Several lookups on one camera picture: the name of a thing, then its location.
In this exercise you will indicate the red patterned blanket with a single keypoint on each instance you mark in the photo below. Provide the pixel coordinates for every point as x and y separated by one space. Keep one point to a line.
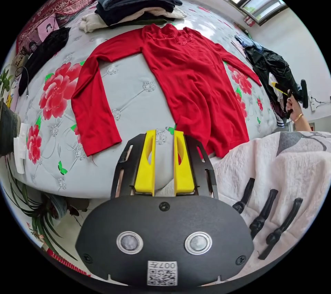
64 1

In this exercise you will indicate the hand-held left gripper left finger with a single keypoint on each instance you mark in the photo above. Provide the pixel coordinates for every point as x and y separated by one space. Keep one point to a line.
145 169

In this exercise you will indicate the white folded cloth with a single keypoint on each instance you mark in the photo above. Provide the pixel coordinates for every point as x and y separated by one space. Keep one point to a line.
20 149

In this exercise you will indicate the heap of dark clothes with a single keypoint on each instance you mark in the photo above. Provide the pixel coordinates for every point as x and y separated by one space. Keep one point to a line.
271 68

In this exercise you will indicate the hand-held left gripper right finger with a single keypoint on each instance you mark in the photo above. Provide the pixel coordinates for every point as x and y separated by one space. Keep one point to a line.
184 172

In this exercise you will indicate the green potted plant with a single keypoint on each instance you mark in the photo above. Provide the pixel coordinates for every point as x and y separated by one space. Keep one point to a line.
38 211

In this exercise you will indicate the pile of folded clothes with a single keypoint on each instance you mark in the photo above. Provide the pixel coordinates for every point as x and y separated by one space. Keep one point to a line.
134 1

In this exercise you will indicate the black garment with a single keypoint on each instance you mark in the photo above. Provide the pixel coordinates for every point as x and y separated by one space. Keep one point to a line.
44 56

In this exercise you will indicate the person's right hand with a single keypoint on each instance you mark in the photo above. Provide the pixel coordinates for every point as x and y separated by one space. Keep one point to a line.
294 110

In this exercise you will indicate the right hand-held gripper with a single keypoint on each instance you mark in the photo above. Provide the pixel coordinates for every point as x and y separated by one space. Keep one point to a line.
295 95

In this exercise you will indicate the bed with floral quilt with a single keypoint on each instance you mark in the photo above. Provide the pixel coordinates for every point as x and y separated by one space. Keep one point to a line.
129 89

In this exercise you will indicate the person's right forearm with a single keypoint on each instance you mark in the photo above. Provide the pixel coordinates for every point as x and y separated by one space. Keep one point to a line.
303 123

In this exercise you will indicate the red long sleeve shirt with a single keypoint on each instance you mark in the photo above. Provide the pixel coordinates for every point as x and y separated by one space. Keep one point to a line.
191 79

